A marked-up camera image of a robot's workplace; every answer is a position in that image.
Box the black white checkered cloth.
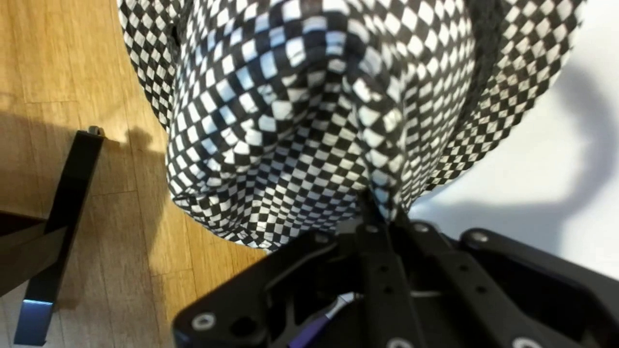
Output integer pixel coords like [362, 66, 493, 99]
[116, 0, 586, 253]

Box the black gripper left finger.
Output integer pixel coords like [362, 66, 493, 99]
[170, 189, 424, 348]

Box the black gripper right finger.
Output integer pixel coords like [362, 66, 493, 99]
[389, 209, 619, 348]

